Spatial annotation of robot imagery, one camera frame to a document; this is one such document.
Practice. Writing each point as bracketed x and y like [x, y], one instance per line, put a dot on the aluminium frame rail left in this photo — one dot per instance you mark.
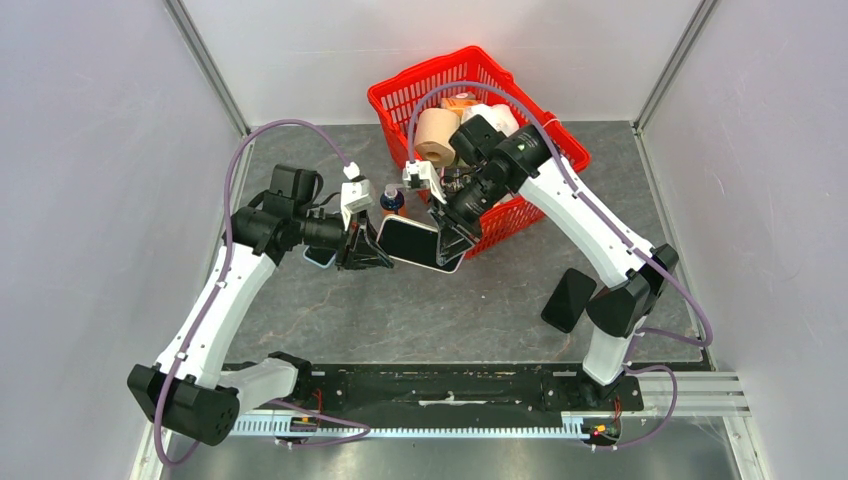
[192, 37]

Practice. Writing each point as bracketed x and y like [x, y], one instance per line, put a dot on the aluminium frame rail right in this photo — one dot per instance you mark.
[682, 49]

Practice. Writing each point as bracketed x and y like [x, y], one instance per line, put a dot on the black phone on table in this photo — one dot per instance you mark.
[568, 301]

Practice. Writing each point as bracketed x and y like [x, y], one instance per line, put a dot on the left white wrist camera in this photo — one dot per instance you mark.
[356, 194]

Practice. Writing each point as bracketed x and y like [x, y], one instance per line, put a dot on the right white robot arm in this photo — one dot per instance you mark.
[632, 270]

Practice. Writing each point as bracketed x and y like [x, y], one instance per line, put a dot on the red plastic basket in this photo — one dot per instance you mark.
[399, 101]

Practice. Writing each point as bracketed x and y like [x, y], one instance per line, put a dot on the phone in light blue case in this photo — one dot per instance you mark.
[321, 257]

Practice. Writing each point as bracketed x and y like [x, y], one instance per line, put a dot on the white toothed cable rail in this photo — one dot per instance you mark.
[284, 424]

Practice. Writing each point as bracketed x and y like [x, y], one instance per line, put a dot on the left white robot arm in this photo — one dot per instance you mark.
[187, 389]

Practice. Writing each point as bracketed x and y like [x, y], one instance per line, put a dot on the aluminium frame rail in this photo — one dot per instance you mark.
[682, 49]
[192, 37]

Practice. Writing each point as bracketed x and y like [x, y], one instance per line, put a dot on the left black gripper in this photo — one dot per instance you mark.
[361, 238]

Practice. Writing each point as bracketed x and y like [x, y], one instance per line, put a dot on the beige toilet paper roll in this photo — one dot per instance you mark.
[433, 132]

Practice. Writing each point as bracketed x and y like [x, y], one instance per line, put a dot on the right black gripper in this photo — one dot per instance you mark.
[451, 242]

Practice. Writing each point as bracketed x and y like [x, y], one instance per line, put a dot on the orange label blue pump bottle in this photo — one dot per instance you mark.
[392, 201]

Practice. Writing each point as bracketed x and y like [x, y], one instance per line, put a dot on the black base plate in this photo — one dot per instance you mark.
[480, 395]

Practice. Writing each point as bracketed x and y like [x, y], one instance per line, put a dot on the white plastic bag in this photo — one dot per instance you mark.
[499, 116]

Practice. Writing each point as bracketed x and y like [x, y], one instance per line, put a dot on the orange box in basket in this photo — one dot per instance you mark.
[458, 103]

